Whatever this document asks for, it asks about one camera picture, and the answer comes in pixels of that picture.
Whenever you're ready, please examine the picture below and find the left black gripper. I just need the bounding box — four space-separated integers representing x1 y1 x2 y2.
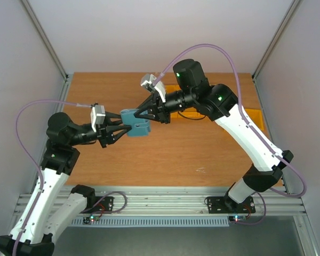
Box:
68 111 132 148

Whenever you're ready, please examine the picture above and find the teal card holder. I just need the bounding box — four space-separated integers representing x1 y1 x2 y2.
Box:
120 109 151 137

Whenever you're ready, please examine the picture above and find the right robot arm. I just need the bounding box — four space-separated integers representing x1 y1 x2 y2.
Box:
135 59 293 212

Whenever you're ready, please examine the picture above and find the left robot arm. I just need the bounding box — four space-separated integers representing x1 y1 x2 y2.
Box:
0 112 132 255

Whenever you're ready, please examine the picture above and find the left small circuit board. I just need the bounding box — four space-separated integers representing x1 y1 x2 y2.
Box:
82 215 100 225

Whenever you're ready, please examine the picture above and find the small circuit board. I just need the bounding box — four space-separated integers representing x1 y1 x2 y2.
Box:
82 215 100 225
229 215 247 222

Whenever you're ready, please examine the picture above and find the right yellow bin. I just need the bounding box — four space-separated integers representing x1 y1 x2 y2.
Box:
229 106 265 132

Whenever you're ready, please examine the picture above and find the right small circuit board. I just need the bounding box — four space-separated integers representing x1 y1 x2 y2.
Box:
229 215 247 222

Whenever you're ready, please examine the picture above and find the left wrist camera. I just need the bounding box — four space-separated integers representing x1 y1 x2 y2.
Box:
90 103 106 132

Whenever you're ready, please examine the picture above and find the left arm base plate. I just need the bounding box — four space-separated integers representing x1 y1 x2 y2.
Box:
81 196 114 214

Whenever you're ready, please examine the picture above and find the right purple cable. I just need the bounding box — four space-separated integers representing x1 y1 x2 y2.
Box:
154 43 308 198

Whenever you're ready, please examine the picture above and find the left frame post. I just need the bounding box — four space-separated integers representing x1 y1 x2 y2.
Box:
20 0 69 81

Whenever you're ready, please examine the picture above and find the frame post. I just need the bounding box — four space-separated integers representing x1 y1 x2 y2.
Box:
252 0 303 81
20 0 69 81

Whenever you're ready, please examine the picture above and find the grey slotted cable duct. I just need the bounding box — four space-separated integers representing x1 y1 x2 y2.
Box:
70 216 229 228

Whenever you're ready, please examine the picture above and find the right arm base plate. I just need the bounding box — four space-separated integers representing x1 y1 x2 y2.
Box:
204 196 256 214

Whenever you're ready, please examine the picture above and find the right frame post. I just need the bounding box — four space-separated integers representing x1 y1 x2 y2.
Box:
252 0 303 81

